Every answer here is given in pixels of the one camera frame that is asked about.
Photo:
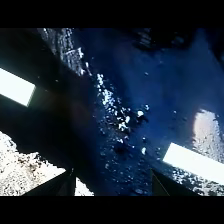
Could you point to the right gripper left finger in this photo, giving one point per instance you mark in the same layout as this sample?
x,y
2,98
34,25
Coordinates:
x,y
60,186

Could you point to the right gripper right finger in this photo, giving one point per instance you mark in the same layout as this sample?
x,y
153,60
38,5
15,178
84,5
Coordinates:
x,y
166,186

